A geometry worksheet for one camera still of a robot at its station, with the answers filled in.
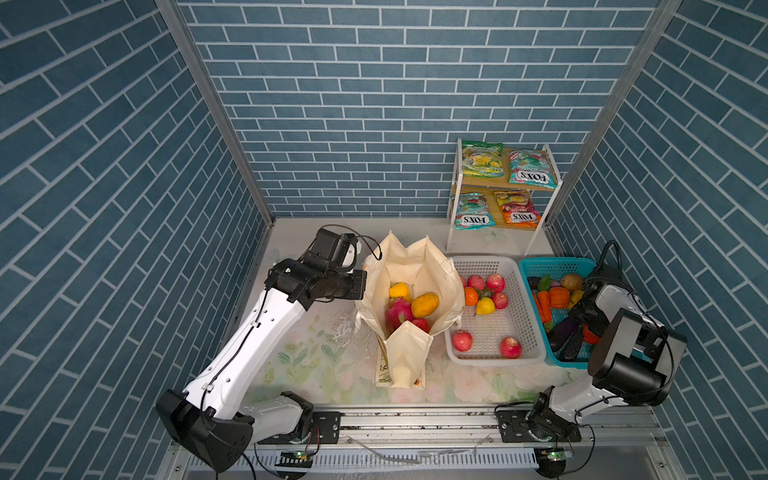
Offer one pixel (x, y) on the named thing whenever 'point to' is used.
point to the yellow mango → (399, 290)
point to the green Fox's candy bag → (473, 212)
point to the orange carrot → (544, 303)
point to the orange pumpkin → (559, 297)
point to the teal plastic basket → (557, 266)
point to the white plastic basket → (516, 319)
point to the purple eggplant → (560, 331)
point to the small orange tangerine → (470, 296)
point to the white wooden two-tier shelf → (500, 188)
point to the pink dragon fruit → (397, 312)
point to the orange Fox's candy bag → (518, 208)
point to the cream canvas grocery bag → (436, 292)
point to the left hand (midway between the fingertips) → (366, 285)
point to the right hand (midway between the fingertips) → (597, 325)
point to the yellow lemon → (485, 306)
